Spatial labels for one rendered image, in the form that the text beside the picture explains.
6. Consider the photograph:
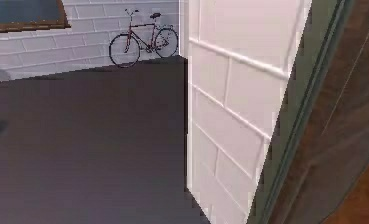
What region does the red bicycle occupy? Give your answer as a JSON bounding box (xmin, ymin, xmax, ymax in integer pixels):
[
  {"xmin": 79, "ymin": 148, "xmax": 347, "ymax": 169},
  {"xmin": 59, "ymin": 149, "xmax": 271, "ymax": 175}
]
[{"xmin": 108, "ymin": 8, "xmax": 180, "ymax": 69}]

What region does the brown framed window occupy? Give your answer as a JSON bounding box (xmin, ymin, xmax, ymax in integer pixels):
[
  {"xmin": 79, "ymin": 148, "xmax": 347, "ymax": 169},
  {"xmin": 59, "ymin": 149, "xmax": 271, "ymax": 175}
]
[{"xmin": 0, "ymin": 0, "xmax": 72, "ymax": 34}]

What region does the white panelled room door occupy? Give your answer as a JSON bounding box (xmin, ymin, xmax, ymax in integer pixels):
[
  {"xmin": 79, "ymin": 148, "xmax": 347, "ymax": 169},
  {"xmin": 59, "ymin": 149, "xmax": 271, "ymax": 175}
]
[{"xmin": 186, "ymin": 0, "xmax": 314, "ymax": 224}]

